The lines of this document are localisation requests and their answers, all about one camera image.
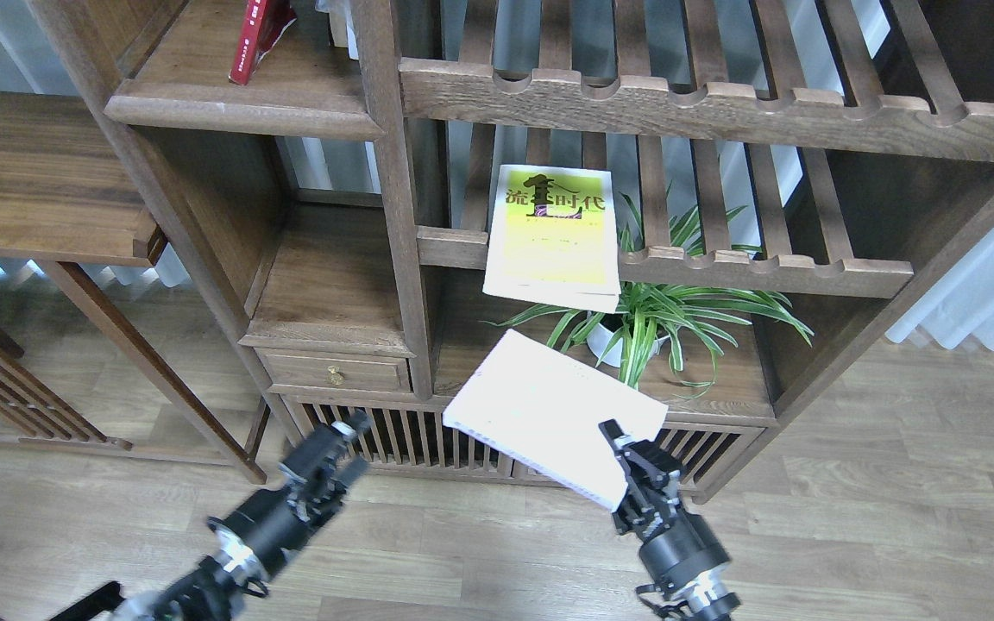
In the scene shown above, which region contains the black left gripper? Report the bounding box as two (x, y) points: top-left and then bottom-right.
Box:
(206, 411), (370, 583)

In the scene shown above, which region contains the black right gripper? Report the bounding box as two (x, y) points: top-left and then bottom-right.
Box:
(599, 419), (733, 605)

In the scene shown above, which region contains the white paperback book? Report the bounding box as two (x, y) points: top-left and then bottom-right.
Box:
(444, 329), (668, 511)

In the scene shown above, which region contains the yellow green book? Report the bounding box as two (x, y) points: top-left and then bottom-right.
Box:
(482, 165), (620, 313)

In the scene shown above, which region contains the red book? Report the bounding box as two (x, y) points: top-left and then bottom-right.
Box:
(228, 1), (297, 85)

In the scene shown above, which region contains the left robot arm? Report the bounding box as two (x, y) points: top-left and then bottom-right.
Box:
(55, 409), (370, 620)

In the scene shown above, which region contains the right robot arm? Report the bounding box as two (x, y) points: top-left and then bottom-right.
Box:
(599, 419), (740, 620)

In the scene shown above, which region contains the brass drawer knob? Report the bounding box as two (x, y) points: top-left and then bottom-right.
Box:
(326, 366), (346, 386)

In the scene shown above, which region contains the green spider plant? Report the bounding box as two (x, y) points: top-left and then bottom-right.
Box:
(487, 191), (815, 389)

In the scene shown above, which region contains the white plant pot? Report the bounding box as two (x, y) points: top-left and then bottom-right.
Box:
(583, 310), (670, 368)

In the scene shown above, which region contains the dark wooden bookshelf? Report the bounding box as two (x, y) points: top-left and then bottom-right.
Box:
(30, 1), (994, 502)

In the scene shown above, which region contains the wooden side table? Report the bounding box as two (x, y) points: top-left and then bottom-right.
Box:
(0, 91), (267, 484)

